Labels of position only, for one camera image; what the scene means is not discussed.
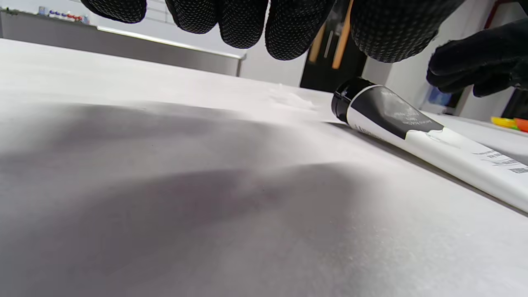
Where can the person's left hand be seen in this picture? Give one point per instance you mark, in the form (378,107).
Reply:
(297,24)

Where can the person's right hand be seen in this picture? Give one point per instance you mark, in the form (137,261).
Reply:
(491,53)

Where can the black cabinet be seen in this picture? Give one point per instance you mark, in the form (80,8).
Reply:
(330,76)

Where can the blue container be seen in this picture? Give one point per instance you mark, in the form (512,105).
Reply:
(439,96)

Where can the yellow plastic piece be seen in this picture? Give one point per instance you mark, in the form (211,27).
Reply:
(503,122)

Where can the clear plastic wrapper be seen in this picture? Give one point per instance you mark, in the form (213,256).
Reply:
(295,99)

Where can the orange plastic piece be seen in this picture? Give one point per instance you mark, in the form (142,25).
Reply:
(522,124)

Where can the black and white cream tube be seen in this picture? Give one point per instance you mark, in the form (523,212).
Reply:
(396,115)

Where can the grey framed whiteboard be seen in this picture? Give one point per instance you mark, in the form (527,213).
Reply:
(123,45)

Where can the row of coloured magnets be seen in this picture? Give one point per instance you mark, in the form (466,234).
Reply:
(66,15)

